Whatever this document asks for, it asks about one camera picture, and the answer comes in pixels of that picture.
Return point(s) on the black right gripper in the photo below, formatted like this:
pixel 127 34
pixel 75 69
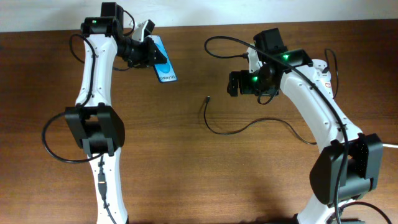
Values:
pixel 243 75

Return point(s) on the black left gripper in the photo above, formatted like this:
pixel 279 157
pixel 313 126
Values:
pixel 148 57

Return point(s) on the blue Galaxy smartphone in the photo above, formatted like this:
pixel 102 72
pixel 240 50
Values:
pixel 164 71

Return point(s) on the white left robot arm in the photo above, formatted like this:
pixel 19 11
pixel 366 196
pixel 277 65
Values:
pixel 95 126

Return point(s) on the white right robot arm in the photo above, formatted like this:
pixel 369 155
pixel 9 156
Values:
pixel 349 163

